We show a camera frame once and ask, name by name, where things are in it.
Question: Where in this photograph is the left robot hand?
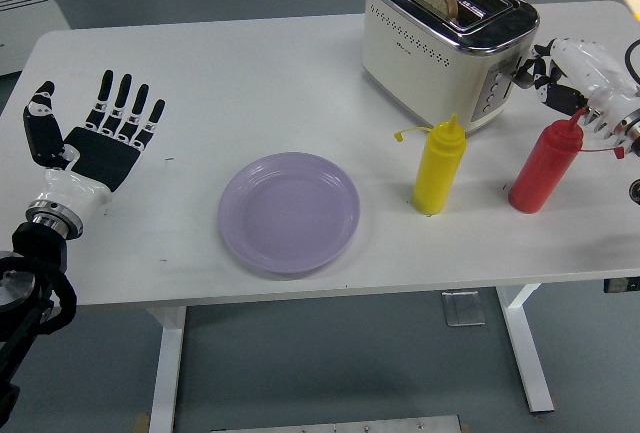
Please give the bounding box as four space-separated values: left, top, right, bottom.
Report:
22 70 166 222

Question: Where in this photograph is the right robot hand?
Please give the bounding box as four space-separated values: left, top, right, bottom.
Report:
512 37 640 122

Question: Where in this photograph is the cream and chrome toaster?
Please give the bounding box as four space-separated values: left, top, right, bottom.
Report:
360 0 541 136

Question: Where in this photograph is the purple round plate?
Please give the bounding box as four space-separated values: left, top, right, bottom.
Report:
217 151 361 274

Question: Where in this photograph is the small metal floor plate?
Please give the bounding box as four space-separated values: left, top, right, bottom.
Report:
441 291 486 327

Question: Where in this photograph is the metal toast rack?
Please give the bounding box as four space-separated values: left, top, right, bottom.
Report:
582 105 640 154

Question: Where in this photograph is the red squeeze bottle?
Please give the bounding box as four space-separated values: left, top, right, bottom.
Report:
507 108 627 214

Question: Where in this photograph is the white slatted heater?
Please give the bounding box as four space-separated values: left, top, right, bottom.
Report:
0 0 73 77

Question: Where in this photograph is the yellow squeeze bottle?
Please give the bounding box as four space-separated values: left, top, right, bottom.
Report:
394 112 469 216

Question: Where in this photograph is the black table control box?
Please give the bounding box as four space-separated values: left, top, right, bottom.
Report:
603 277 640 295

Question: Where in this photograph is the white table leg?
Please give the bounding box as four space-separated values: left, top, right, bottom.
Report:
494 283 556 414
146 304 189 433

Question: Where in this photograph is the long metal base plate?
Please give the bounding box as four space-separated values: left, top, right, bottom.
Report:
209 414 462 433

